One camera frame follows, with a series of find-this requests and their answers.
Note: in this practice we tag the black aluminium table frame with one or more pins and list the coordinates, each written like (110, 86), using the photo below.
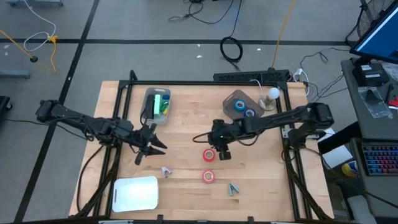
(202, 83)

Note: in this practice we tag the pink tape roll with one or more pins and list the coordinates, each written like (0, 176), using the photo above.
(208, 171)

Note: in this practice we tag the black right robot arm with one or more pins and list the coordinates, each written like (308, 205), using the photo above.
(280, 119)

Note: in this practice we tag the grey-blue staple remover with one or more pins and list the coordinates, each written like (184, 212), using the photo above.
(231, 189)

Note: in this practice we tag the black mini computer box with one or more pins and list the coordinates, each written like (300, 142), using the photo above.
(370, 74)

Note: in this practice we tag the grey side desk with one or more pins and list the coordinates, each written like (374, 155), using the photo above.
(387, 130)

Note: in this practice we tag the dark blue tape roll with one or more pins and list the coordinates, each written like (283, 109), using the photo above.
(245, 113)

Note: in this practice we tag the white power adapter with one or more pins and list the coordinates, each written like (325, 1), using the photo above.
(298, 72)

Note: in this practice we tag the grey cart base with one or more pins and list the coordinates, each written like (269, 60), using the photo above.
(34, 3)

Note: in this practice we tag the blue staple remover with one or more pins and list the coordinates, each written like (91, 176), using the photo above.
(166, 97)

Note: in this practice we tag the black perforated bar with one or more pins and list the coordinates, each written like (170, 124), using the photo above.
(242, 76)

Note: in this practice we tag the table lamp with white bulb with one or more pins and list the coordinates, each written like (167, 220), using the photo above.
(273, 92)

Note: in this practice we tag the mint green stapler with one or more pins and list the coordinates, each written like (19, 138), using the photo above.
(157, 104)

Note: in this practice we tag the black round puck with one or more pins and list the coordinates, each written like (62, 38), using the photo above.
(33, 58)

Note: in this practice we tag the lilac staple remover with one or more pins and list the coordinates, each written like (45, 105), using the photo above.
(163, 171)

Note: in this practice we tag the dark translucent plastic bin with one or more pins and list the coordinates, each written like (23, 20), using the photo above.
(237, 95)

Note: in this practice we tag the backlit keyboard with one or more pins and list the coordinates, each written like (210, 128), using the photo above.
(381, 158)

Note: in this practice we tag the light blue tape roll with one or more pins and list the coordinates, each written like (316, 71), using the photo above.
(235, 105)

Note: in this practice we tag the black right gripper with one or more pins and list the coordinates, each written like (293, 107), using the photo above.
(224, 132)

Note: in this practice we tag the light grey plastic bin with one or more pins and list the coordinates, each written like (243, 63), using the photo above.
(149, 91)

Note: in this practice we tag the clear plastic bag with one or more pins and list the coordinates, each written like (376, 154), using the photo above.
(374, 102)

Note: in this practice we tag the black stapler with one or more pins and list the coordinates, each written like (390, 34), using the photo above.
(150, 107)

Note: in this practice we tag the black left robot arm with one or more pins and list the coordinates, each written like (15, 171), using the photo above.
(81, 123)

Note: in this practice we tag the white paper sheet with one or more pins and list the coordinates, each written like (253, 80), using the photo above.
(337, 156)

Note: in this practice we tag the grey cart foot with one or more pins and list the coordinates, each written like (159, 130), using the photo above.
(14, 74)

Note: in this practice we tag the white plastic tray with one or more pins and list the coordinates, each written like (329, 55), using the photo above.
(135, 194)

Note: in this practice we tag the red tape roll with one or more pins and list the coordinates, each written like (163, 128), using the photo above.
(209, 160)

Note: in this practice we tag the large computer monitor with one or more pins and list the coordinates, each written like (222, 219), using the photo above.
(379, 37)

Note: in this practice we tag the yellow and blue object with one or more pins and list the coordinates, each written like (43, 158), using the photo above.
(349, 169)

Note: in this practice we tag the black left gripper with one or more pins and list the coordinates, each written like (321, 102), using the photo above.
(133, 135)

